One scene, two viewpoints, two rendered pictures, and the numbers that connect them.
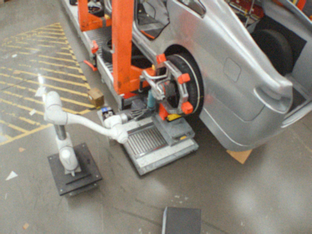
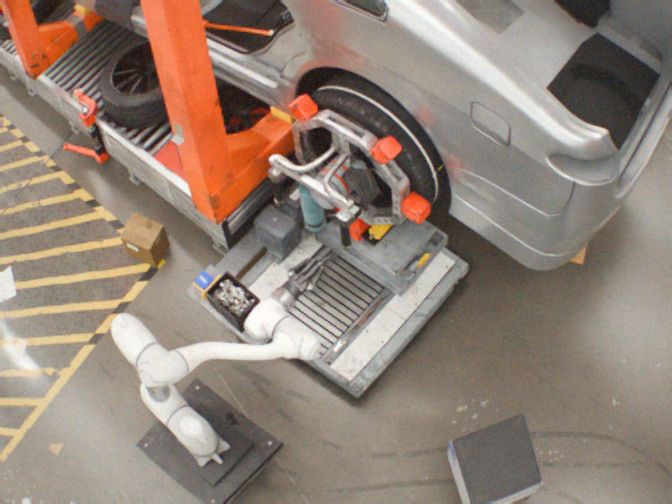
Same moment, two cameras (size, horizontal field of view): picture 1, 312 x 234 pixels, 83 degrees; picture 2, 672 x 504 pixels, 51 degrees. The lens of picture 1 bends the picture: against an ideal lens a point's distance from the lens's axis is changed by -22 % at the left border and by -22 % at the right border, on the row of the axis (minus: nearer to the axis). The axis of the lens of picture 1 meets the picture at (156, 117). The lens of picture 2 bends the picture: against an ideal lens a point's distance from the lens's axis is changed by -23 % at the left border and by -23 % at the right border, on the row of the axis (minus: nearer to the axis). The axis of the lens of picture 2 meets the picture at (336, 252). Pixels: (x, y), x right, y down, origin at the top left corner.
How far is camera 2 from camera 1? 141 cm
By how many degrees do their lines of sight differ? 11
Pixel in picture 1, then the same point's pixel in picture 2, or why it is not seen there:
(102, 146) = (227, 366)
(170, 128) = (383, 250)
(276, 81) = (578, 140)
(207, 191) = (525, 367)
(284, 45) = not seen: outside the picture
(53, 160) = (154, 446)
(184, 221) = (497, 451)
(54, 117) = (166, 374)
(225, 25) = (443, 35)
